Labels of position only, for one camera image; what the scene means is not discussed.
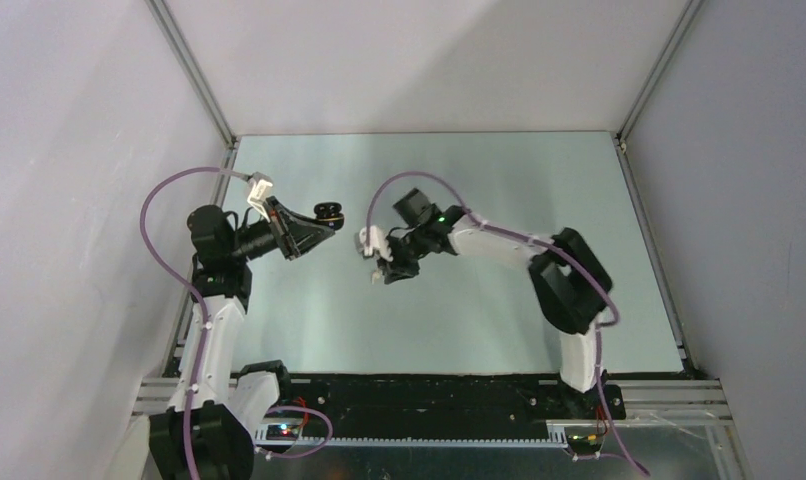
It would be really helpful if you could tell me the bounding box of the left green circuit board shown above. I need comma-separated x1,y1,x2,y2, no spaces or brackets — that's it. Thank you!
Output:
264,423,301,442

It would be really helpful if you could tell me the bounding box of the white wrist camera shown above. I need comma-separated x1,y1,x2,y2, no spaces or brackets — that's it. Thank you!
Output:
246,172,274,221
356,225,393,261

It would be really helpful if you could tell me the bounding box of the white slotted cable duct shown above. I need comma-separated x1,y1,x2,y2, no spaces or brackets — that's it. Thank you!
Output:
253,424,568,449

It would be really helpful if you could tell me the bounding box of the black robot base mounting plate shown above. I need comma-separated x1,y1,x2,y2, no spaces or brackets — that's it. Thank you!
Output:
274,374,626,439

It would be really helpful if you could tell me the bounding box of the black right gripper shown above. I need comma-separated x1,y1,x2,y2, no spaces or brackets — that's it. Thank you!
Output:
378,226,432,282

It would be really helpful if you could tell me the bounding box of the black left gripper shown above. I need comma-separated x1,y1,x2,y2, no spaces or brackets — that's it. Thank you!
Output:
227,196,333,262

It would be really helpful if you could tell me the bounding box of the aluminium frame post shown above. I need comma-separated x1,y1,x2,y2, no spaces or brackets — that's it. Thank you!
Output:
614,0,705,153
144,0,237,149

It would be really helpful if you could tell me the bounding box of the right green circuit board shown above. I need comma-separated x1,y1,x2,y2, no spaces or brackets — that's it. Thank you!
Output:
567,434,606,448

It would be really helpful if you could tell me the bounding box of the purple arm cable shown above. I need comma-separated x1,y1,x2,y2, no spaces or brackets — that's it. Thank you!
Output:
365,171,649,478
139,166,335,480

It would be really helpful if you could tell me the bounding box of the black glossy earbud charging case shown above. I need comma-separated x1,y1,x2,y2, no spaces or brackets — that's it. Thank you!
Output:
314,202,345,231

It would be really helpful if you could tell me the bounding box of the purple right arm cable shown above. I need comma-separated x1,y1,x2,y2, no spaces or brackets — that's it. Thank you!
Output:
365,171,649,478

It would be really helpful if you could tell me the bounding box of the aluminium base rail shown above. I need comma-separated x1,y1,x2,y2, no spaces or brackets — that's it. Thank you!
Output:
615,379,733,427

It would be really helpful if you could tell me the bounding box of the left aluminium frame post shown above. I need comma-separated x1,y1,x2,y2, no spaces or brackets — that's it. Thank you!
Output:
144,0,237,149

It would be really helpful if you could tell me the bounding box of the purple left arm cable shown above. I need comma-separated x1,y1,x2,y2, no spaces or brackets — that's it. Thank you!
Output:
139,166,335,480

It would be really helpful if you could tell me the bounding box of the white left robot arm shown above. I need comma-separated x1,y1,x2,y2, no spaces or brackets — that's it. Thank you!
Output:
149,196,345,479

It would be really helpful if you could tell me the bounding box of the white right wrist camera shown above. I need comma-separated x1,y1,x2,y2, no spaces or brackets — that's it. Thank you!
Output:
356,225,393,261

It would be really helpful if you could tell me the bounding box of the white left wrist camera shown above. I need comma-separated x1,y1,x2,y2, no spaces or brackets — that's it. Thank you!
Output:
246,172,274,221

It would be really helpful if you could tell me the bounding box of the right aluminium frame post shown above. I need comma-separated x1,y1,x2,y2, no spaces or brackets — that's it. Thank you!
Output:
614,0,705,153

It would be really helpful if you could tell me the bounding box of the green circuit board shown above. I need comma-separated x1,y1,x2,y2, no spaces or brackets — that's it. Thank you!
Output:
567,434,606,448
264,423,301,442

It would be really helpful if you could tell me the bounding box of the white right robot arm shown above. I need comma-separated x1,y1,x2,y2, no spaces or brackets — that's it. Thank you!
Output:
356,189,620,418

